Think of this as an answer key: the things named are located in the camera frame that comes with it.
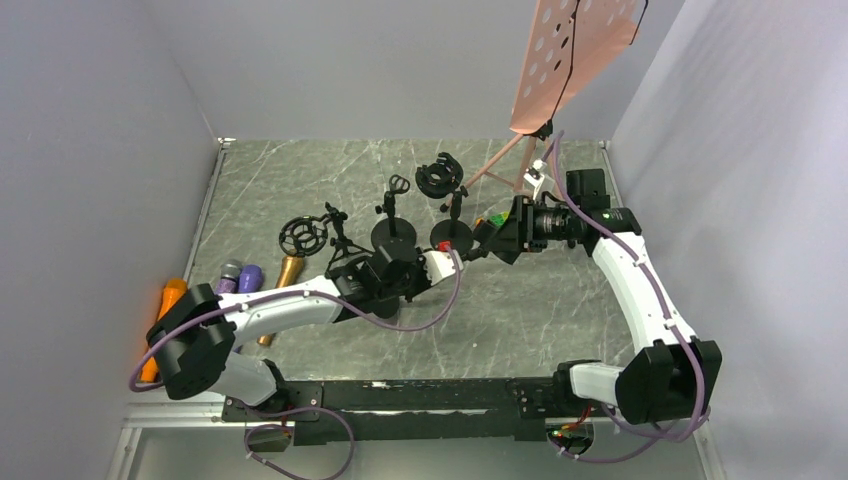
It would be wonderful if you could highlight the gold microphone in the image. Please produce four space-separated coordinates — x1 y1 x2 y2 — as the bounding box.
257 255 305 347

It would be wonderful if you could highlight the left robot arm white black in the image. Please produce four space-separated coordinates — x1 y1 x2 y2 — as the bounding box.
130 241 458 420

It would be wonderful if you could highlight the black round base mic stand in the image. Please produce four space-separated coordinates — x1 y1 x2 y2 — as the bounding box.
370 174 417 248

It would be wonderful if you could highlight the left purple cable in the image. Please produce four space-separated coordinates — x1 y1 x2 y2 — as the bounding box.
127 248 463 393

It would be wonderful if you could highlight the orange microphone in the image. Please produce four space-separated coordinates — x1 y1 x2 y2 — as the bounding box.
139 278 189 384

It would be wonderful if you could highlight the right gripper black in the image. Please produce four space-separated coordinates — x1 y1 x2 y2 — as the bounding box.
484 195 579 253

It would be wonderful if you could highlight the pink music stand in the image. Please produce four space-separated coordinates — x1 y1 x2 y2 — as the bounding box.
465 0 649 193

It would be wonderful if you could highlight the glitter purple silver microphone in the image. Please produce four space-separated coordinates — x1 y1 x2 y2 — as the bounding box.
215 259 243 294

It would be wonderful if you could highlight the black tripod mic stand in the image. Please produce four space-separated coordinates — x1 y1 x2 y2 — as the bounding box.
278 202 373 282

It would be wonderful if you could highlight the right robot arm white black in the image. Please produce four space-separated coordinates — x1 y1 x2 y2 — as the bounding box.
473 169 722 425

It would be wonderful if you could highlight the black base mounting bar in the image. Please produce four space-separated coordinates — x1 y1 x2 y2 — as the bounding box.
221 377 598 446

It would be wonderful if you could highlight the colourful toy block car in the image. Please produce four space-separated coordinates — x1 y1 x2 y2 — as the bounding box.
475 212 509 228

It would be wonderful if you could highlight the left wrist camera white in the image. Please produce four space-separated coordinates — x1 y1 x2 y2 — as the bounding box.
423 247 465 285

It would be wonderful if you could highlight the black shock mount desk stand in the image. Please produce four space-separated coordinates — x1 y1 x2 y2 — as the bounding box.
414 152 474 256

